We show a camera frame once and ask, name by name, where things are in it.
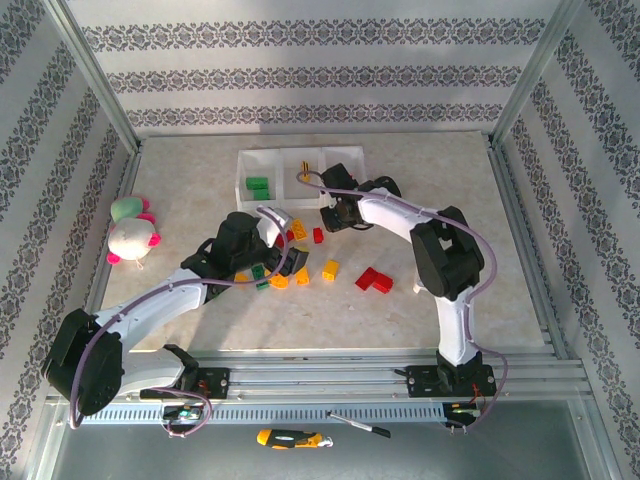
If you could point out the yellow black striped lego piece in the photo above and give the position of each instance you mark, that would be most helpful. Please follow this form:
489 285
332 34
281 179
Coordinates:
305 166

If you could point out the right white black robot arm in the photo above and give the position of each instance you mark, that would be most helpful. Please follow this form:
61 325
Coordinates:
452 330

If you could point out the white green pink plush toy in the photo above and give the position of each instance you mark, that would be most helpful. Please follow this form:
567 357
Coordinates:
132 240

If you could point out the white alarm clock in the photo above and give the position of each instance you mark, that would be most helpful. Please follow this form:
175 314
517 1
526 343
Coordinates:
417 289

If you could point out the small circuit board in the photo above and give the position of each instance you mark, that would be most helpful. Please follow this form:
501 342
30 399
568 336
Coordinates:
182 413
462 411

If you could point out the orange black utility knife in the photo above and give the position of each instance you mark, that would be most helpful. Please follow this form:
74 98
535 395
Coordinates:
290 439

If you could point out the black marker pen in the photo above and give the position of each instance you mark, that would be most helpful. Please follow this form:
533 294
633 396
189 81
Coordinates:
370 428

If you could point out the grey metal shelf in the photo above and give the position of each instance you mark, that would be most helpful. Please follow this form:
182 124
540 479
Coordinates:
450 455

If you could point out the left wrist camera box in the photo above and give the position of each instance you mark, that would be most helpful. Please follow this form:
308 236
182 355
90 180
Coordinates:
274 225

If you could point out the aluminium side rail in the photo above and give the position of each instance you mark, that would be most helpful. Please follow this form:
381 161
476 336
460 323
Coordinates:
131 172
511 200

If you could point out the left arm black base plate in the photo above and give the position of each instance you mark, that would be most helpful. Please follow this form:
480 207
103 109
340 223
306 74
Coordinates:
217 382

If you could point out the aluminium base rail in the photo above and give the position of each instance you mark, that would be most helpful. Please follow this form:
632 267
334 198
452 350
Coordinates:
310 382

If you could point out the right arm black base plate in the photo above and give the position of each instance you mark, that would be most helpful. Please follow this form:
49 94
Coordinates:
420 382

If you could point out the aluminium frame post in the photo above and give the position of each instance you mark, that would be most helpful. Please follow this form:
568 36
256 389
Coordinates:
537 70
95 75

